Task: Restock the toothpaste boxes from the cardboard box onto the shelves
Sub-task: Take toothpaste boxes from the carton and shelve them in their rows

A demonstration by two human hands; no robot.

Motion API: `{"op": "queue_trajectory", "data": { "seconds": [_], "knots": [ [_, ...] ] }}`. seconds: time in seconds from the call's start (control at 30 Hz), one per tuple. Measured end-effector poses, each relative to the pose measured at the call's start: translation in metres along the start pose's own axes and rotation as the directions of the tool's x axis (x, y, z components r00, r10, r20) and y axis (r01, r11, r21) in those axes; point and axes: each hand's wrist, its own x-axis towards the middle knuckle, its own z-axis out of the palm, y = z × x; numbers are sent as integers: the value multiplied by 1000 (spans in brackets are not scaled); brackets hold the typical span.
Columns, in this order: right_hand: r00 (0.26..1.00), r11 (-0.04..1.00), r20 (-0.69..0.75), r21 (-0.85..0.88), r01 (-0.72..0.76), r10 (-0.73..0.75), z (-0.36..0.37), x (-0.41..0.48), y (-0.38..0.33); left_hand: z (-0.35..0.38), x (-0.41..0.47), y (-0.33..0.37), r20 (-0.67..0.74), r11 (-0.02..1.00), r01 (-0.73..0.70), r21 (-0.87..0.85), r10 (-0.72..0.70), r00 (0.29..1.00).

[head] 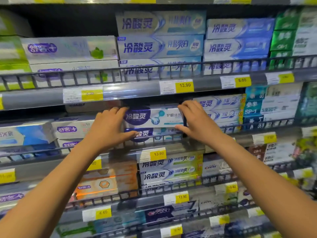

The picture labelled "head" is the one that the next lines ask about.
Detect person's left hand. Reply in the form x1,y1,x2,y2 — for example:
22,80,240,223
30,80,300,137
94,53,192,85
83,107,140,154

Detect person's right hand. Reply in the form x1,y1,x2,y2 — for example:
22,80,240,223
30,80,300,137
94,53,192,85
175,100,226,147

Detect white purple-label toothpaste box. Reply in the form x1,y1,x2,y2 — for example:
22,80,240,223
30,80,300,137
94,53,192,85
124,127,184,143
123,104,186,129

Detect person's left forearm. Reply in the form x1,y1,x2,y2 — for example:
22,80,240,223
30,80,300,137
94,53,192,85
0,141,110,238

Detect person's right forearm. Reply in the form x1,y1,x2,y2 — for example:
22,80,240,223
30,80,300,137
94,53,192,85
210,136,317,238

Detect white box purple oval label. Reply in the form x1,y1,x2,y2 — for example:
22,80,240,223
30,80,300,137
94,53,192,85
57,138,84,155
52,115,96,140

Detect white blue box green stripe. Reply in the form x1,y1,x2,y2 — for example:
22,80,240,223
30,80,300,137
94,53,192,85
138,154,204,173
140,167,203,184

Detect orange honeycomb toothpaste box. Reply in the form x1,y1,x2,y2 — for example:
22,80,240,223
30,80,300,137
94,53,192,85
82,162,138,183
74,175,139,200

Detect white blue box yellow edge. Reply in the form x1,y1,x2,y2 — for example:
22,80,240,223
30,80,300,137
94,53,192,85
217,121,242,135
193,94,247,111
205,108,245,123

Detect white grey toothpaste box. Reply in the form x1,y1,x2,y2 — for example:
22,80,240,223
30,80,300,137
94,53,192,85
202,158,234,178

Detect white toothpaste box green leaf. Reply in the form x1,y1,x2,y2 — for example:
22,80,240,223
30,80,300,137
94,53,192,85
20,36,119,65
30,60,122,88

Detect pale blue toothpaste box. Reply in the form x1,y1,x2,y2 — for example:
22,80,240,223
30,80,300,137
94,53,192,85
117,34,205,60
115,11,207,37
119,56,204,81

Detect white box blue wave print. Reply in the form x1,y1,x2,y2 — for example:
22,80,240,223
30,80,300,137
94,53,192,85
0,119,57,147

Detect dark blue toothpaste box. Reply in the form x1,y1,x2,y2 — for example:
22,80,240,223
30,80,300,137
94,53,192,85
0,142,60,164

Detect blue white toothpaste box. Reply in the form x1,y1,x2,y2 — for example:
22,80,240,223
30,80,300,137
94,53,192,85
206,18,275,40
203,55,268,75
203,37,272,60

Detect dark purple toothpaste box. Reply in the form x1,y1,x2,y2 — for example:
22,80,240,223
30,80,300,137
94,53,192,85
144,200,199,224

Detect teal white toothpaste box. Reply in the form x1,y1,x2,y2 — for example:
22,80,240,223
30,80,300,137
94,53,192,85
244,99,300,116
245,82,304,102
242,112,296,130

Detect teal blue toothpaste box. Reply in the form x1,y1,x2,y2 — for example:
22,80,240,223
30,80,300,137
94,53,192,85
94,213,147,234

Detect maroon white toothpaste box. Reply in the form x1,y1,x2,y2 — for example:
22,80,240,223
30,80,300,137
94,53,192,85
247,142,297,165

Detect lime green white box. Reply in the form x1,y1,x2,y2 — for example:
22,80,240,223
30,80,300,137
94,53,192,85
0,9,34,38
0,36,31,66
0,64,35,91

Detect purple white toothpaste box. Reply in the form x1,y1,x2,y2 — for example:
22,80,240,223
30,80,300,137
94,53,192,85
0,191,28,211

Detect floral green packet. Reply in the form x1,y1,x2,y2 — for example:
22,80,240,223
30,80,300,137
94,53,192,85
292,137,317,169

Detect dark green white toothpaste box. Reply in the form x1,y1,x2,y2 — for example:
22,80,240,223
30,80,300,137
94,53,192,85
268,50,317,70
270,28,317,56
274,7,317,31

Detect green teal toothpaste box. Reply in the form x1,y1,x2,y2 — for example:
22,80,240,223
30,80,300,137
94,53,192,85
296,81,317,125

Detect grey wire shelf rail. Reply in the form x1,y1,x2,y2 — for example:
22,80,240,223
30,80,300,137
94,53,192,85
64,163,317,211
118,203,257,236
0,118,317,169
0,55,317,91

